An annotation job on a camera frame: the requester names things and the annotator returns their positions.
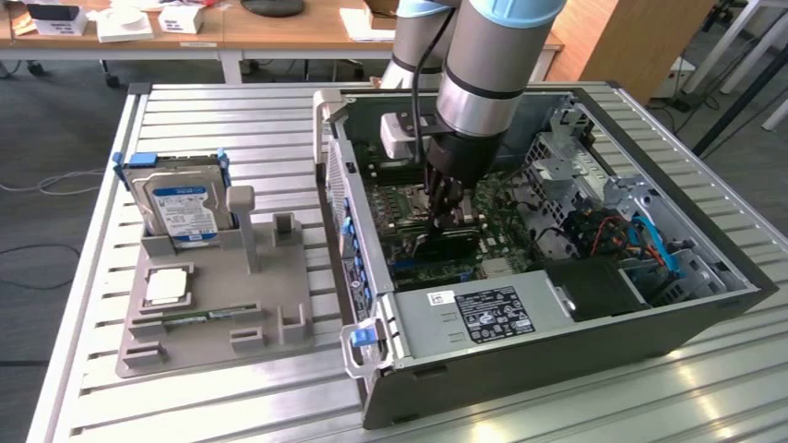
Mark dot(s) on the blue expansion slot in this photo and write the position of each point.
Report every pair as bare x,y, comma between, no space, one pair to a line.
403,265

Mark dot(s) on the black RAM slot bank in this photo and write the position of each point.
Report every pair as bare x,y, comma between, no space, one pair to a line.
394,174

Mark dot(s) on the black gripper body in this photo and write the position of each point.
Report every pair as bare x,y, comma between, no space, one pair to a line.
459,157

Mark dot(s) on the brown cardboard box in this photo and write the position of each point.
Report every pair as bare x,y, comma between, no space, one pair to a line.
382,9

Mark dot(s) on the silver disk bay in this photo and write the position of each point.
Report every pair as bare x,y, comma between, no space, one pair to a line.
697,272

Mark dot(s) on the silver CPU chip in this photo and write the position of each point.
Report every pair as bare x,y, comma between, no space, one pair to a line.
166,287

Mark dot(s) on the black expansion slot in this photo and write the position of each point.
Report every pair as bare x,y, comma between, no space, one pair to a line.
425,277

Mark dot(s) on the CPU socket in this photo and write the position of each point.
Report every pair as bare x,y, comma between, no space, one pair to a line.
413,198

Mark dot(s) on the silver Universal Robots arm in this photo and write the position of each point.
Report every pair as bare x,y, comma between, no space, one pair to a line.
481,69

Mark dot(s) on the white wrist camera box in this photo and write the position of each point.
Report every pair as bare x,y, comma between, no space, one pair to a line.
397,136

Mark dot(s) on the white square box round top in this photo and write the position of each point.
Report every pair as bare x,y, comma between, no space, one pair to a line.
123,25

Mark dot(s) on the grey parts rack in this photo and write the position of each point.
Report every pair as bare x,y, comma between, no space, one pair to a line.
215,341

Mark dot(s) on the wooden cabinet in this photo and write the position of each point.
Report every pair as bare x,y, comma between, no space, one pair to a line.
641,46

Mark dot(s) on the hard disk blue caddy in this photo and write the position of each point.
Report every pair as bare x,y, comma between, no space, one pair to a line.
182,207

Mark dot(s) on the white device red dot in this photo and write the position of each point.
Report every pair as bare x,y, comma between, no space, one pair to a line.
674,80

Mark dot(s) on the black slanted pole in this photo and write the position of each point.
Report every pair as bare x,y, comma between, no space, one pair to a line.
739,108

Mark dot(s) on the wooden desk white frame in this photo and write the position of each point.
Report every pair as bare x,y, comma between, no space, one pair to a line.
295,27
154,39

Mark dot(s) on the graphics card black shroud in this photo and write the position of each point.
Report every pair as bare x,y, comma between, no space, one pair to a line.
446,247

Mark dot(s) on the grey power supply unit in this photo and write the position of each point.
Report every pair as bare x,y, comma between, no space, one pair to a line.
431,327

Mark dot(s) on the white box printed label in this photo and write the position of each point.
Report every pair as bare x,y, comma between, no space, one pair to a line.
179,20

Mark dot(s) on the green motherboard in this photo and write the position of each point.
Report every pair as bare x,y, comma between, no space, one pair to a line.
511,231

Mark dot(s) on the black round object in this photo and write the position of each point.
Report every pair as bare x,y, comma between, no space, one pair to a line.
271,7

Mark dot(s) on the silver chipset heatsink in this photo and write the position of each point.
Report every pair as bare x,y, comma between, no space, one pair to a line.
498,267

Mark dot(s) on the black open PC case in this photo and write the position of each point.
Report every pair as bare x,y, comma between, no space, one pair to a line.
554,369

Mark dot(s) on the black fan shroud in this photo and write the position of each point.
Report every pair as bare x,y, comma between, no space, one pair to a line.
598,286

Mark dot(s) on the white table frame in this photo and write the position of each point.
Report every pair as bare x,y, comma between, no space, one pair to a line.
729,46

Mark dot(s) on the blue case latch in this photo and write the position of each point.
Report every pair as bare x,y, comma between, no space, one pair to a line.
362,337

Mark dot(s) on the perforated silver drive cage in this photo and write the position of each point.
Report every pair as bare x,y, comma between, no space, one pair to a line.
554,184

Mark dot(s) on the white paper stack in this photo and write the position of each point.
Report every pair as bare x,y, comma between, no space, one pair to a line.
363,30

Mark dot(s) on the white box black lid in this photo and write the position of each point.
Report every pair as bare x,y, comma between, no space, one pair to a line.
59,20

